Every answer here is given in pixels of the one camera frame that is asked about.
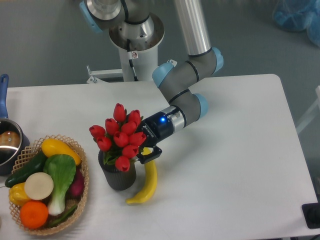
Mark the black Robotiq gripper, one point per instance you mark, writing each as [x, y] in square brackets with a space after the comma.
[156, 128]

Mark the red tulip bouquet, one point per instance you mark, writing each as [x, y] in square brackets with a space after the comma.
[119, 139]

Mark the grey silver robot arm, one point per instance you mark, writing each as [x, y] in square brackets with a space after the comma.
[172, 79]

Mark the dark grey ribbed vase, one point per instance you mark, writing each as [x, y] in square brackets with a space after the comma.
[117, 180]

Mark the yellow plastic banana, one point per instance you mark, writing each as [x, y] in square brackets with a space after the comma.
[150, 185]

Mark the purple sweet potato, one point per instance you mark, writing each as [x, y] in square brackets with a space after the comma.
[76, 189]

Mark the green bok choy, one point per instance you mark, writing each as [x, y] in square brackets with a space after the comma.
[62, 170]

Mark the yellow squash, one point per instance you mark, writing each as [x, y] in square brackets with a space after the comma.
[53, 146]

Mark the dark green cucumber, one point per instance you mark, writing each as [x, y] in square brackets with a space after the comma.
[35, 165]

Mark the cream round radish slice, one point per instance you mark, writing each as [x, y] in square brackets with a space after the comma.
[38, 186]

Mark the green chili pepper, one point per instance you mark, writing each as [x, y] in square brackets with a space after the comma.
[63, 217]

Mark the orange fruit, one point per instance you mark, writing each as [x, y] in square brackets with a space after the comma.
[33, 214]

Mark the blue saucepan with lid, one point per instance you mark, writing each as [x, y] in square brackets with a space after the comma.
[12, 138]

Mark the yellow bell pepper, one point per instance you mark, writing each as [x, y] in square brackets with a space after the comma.
[17, 194]

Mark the black device at edge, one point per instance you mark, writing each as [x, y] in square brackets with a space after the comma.
[311, 212]

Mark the blue plastic bag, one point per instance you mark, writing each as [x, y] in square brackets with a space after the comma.
[299, 16]

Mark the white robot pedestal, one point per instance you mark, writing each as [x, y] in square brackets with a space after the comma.
[137, 46]

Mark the white metal frame right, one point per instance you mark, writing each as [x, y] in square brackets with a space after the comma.
[309, 114]

